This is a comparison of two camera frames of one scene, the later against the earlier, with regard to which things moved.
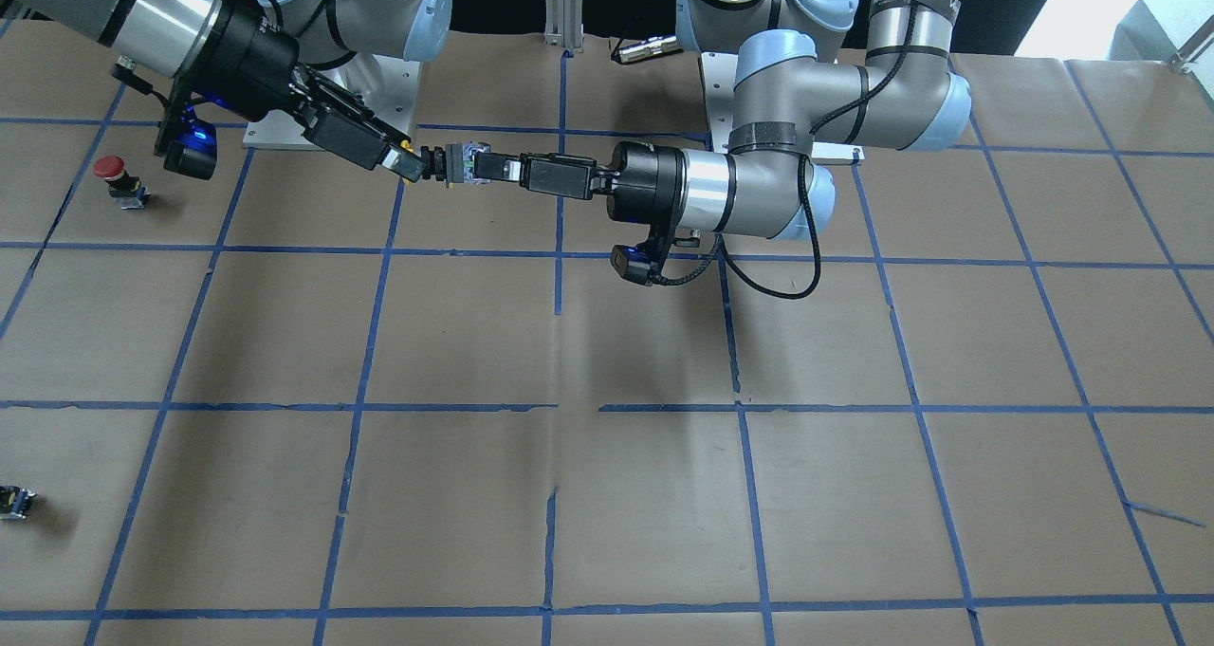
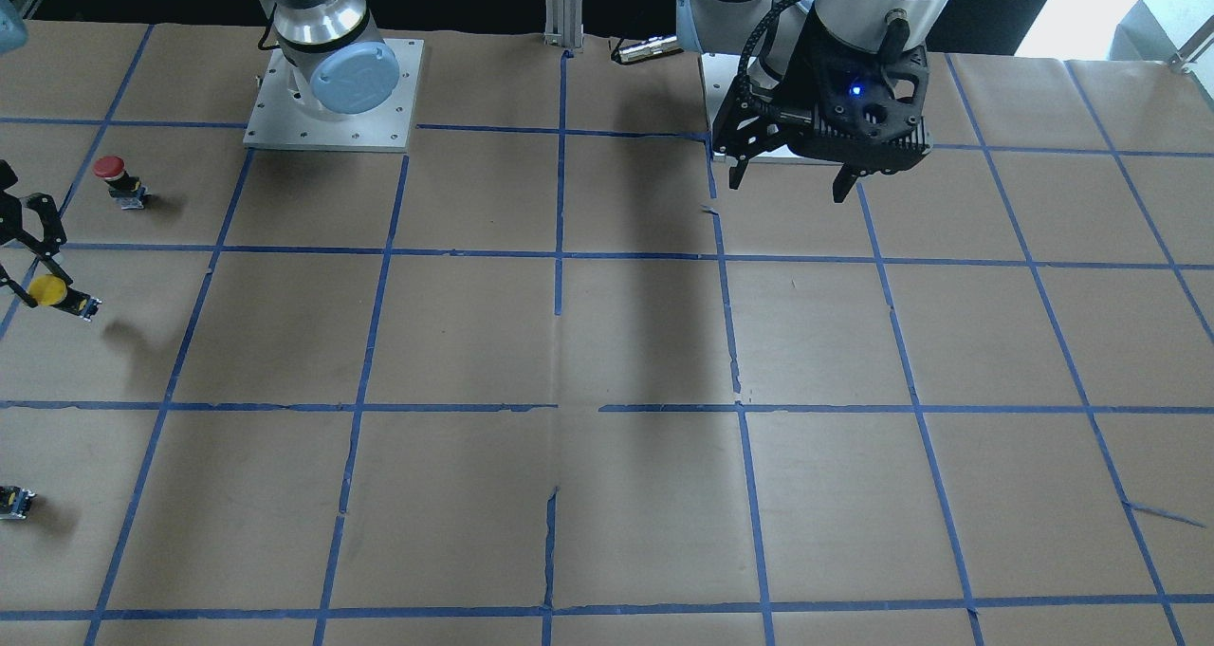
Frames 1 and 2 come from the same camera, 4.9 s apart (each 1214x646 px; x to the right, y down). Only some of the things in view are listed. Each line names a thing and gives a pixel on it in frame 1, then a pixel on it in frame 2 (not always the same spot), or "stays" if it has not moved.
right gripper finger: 330,95 to 10,222
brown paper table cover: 304,403 stays
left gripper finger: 554,174 to 843,183
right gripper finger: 362,147 to 17,287
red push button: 121,185 stays
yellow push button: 455,163 to 47,289
